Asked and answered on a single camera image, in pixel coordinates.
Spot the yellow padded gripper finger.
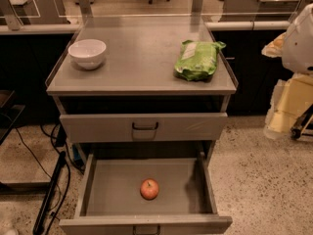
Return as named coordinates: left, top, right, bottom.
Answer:
left=263, top=73, right=313, bottom=139

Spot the red apple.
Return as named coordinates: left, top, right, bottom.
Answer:
left=140, top=178, right=159, bottom=201

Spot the wheeled robot base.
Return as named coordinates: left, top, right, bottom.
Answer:
left=291, top=105, right=313, bottom=140

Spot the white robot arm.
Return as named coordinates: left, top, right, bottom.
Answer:
left=261, top=4, right=313, bottom=139

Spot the grey metal drawer cabinet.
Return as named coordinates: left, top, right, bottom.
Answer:
left=45, top=15, right=239, bottom=235

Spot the closed top drawer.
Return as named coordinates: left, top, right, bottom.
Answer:
left=60, top=113, right=227, bottom=143

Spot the open middle drawer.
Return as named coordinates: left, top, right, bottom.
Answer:
left=60, top=154, right=232, bottom=235

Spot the green snack bag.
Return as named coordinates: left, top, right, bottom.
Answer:
left=174, top=40, right=226, bottom=81

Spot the white ceramic bowl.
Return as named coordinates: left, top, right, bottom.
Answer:
left=67, top=39, right=107, bottom=70

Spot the dark side table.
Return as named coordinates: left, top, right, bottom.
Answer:
left=0, top=90, right=25, bottom=145

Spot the clear acrylic barrier panel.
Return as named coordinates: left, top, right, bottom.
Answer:
left=10, top=0, right=306, bottom=31

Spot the black bar on floor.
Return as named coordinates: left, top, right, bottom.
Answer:
left=32, top=152, right=66, bottom=235

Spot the white horizontal rail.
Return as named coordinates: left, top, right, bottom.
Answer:
left=205, top=21, right=290, bottom=31

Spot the black cable on floor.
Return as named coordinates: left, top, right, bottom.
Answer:
left=14, top=123, right=85, bottom=235

